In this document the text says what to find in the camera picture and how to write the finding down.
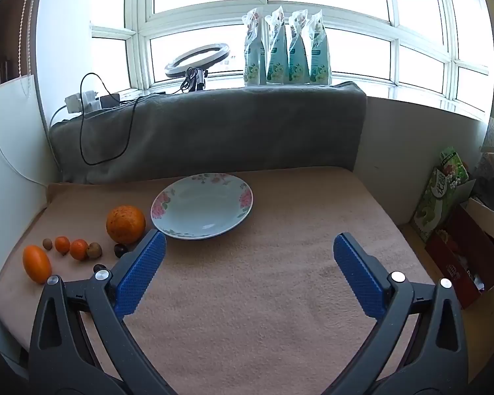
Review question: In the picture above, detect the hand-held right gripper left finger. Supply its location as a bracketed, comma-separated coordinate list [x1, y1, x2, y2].
[28, 229, 178, 395]

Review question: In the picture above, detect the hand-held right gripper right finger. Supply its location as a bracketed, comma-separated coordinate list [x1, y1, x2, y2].
[319, 232, 468, 395]

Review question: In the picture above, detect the large rough-skinned orange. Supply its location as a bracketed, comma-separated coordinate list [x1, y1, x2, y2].
[106, 205, 146, 244]

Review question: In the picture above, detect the smooth oval orange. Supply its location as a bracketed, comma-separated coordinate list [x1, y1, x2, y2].
[22, 245, 52, 284]

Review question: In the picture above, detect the floral rimmed white plate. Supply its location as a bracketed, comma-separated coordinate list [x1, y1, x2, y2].
[150, 173, 255, 240]

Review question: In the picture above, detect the white side panel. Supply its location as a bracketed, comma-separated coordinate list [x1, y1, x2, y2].
[0, 74, 60, 264]

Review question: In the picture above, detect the red cardboard box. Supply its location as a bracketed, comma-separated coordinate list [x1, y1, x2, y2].
[425, 199, 494, 310]

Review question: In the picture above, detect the green snack packet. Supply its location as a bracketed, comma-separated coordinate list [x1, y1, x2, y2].
[412, 146, 470, 243]

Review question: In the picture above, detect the white power strip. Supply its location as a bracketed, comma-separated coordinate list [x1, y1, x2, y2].
[64, 90, 101, 115]

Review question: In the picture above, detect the grey blanket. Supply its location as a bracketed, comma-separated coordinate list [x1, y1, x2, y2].
[49, 81, 368, 185]

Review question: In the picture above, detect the black power adapter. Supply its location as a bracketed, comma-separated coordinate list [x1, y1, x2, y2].
[100, 92, 122, 110]

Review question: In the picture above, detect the brown bookshelf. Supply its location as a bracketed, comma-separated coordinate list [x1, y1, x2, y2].
[0, 0, 38, 91]

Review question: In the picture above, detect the white framed window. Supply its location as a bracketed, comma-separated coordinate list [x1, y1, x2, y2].
[91, 0, 492, 122]

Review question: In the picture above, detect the thin white cable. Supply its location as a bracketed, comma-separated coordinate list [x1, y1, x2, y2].
[0, 103, 50, 186]

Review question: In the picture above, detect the coiled black cable bundle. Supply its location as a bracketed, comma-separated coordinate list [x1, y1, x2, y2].
[180, 68, 208, 91]

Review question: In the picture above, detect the white ring light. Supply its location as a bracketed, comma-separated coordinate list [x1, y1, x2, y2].
[165, 43, 233, 91]

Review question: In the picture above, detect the beaded blind chain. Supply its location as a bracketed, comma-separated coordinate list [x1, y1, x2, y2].
[18, 0, 40, 87]

